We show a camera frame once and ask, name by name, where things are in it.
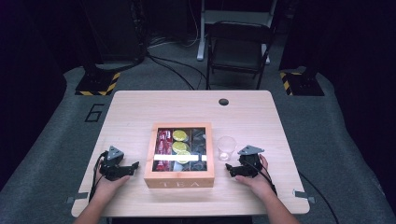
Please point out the black equipment cabinet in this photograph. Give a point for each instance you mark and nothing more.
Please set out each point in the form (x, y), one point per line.
(112, 31)

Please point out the bundle of red sachets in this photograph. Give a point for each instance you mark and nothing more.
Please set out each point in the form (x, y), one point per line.
(163, 143)

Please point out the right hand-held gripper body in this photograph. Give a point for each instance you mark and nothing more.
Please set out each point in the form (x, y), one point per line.
(250, 161)

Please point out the glass-windowed wooden box lid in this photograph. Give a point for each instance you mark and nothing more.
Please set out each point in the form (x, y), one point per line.
(149, 155)

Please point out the yellow round tea pod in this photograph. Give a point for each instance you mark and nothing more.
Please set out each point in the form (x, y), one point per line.
(180, 135)
(183, 157)
(179, 146)

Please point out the person's left hand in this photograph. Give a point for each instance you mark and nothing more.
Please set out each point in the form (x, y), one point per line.
(107, 188)

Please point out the wooden tea box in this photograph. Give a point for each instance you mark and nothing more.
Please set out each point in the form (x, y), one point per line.
(180, 183)

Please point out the hazard-striped black stand base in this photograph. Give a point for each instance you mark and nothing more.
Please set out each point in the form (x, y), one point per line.
(303, 84)
(96, 84)

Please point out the bundle of dark tea packets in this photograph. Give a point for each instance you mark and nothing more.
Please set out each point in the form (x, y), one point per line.
(198, 141)

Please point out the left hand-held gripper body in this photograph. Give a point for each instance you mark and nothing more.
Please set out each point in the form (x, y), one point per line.
(114, 158)

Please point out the clear plastic cup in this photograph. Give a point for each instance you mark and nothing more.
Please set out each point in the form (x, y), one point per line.
(226, 149)

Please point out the pale grey tea packet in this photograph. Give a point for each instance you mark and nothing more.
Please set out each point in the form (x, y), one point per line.
(178, 167)

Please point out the black folding chair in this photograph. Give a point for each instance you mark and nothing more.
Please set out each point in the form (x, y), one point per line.
(238, 46)

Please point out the grey metal table bracket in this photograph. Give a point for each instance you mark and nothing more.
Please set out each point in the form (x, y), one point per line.
(76, 197)
(304, 195)

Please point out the person's right hand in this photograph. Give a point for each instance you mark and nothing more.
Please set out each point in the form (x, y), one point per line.
(260, 185)

